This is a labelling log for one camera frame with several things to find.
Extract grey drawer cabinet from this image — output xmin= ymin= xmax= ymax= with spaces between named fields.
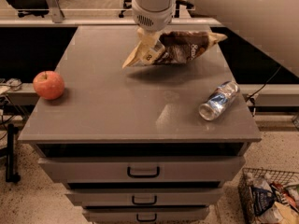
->
xmin=20 ymin=25 xmax=261 ymax=210

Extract yellow snack bag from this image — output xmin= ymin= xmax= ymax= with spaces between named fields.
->
xmin=274 ymin=203 xmax=299 ymax=224

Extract black stand leg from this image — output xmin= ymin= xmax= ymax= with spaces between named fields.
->
xmin=6 ymin=124 xmax=21 ymax=183

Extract wire basket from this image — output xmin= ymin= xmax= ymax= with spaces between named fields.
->
xmin=238 ymin=168 xmax=299 ymax=224

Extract small items on ledge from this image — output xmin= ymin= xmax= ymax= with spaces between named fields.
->
xmin=0 ymin=78 xmax=22 ymax=92

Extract dark blue snack bag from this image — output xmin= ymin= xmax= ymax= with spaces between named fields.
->
xmin=251 ymin=187 xmax=276 ymax=216

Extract middle grey drawer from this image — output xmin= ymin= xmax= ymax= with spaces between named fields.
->
xmin=66 ymin=188 xmax=223 ymax=207

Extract brown chip bag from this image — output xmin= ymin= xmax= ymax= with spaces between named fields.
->
xmin=122 ymin=31 xmax=227 ymax=68

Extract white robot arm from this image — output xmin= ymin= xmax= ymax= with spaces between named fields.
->
xmin=133 ymin=0 xmax=299 ymax=76

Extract grey drawer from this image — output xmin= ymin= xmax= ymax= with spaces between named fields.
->
xmin=38 ymin=156 xmax=245 ymax=183
xmin=82 ymin=207 xmax=209 ymax=224
xmin=66 ymin=188 xmax=223 ymax=207

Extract black cable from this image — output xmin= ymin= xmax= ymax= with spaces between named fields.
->
xmin=244 ymin=65 xmax=282 ymax=117

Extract bottom grey drawer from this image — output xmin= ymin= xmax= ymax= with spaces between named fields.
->
xmin=82 ymin=207 xmax=209 ymax=224

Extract red snack bag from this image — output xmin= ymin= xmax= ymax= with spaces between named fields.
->
xmin=270 ymin=182 xmax=299 ymax=211

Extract top grey drawer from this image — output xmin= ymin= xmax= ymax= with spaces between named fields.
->
xmin=38 ymin=156 xmax=245 ymax=183

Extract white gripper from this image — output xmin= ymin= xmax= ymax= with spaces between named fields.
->
xmin=132 ymin=0 xmax=174 ymax=65

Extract red apple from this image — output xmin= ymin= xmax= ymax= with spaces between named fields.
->
xmin=33 ymin=71 xmax=64 ymax=100

